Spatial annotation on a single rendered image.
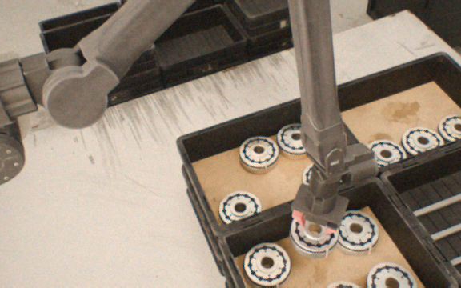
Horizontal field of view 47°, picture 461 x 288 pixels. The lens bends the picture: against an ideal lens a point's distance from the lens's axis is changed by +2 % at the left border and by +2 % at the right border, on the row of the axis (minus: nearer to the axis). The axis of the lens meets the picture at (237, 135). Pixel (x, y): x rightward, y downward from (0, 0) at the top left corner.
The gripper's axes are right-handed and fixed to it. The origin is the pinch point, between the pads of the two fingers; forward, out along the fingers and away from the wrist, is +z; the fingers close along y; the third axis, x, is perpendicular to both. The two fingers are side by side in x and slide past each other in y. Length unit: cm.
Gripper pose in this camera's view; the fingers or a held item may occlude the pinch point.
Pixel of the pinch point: (315, 226)
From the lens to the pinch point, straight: 115.1
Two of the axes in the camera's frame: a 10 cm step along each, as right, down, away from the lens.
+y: -9.2, -2.9, 2.6
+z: 0.0, 6.6, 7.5
